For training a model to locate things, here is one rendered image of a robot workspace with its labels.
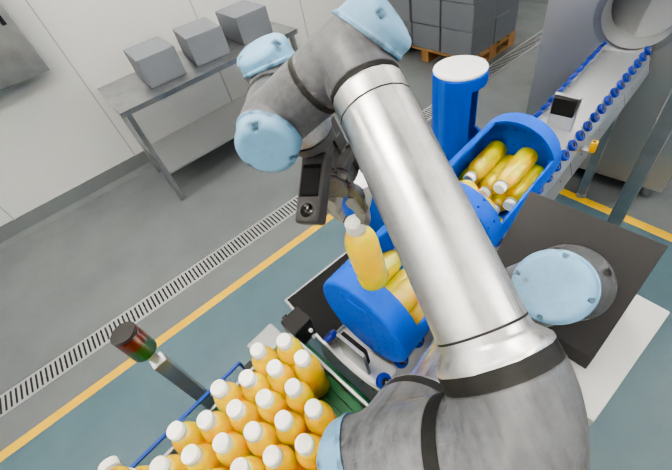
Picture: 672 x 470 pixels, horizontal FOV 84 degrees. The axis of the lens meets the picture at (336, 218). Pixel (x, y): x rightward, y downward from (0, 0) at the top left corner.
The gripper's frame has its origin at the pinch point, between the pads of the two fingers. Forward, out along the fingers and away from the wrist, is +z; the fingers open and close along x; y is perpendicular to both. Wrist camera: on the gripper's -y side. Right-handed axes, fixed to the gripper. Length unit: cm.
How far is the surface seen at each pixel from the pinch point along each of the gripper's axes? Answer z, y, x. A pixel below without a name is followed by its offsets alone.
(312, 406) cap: 31.4, -29.5, 13.0
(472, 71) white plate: 60, 141, 11
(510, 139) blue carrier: 48, 75, -15
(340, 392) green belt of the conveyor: 52, -22, 18
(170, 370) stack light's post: 27, -34, 57
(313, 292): 121, 34, 92
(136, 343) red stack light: 10, -32, 52
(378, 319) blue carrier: 26.4, -8.1, 1.6
